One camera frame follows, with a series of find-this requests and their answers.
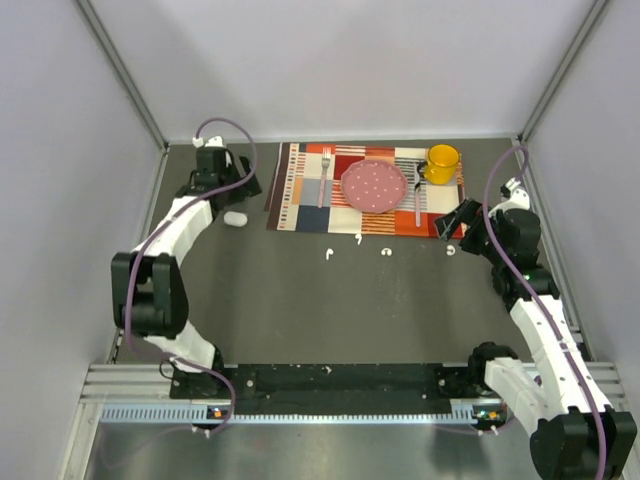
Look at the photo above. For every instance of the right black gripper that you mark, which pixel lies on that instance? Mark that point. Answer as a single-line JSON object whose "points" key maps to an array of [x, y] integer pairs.
{"points": [[447, 224]]}

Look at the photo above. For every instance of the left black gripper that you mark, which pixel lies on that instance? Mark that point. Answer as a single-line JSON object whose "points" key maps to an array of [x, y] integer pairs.
{"points": [[244, 190]]}

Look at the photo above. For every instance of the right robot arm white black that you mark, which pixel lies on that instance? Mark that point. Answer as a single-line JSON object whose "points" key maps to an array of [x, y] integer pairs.
{"points": [[574, 430]]}

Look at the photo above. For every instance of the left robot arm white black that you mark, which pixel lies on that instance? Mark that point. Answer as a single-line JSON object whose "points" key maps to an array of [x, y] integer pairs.
{"points": [[149, 298]]}

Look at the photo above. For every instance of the closed white earbud case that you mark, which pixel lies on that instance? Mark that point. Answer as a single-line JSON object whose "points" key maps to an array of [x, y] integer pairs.
{"points": [[235, 219]]}

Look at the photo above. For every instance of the yellow mug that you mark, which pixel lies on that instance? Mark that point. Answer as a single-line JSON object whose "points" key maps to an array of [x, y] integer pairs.
{"points": [[440, 164]]}

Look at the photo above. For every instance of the pink dotted plate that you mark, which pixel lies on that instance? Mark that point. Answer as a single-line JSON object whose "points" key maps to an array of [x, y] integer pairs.
{"points": [[374, 186]]}

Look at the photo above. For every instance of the patchwork colourful placemat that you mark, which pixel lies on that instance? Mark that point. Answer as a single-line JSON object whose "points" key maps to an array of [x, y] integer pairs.
{"points": [[292, 203]]}

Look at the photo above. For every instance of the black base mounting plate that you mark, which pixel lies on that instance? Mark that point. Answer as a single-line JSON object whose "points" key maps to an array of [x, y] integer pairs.
{"points": [[350, 388]]}

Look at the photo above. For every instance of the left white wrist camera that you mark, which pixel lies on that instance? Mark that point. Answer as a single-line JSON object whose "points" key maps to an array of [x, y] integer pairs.
{"points": [[207, 141]]}

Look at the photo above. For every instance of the pink handled fork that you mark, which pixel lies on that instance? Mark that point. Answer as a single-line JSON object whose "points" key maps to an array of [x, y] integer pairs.
{"points": [[325, 164]]}

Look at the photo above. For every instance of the grey slotted cable duct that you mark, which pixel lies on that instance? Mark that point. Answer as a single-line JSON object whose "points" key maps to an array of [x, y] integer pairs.
{"points": [[457, 413]]}

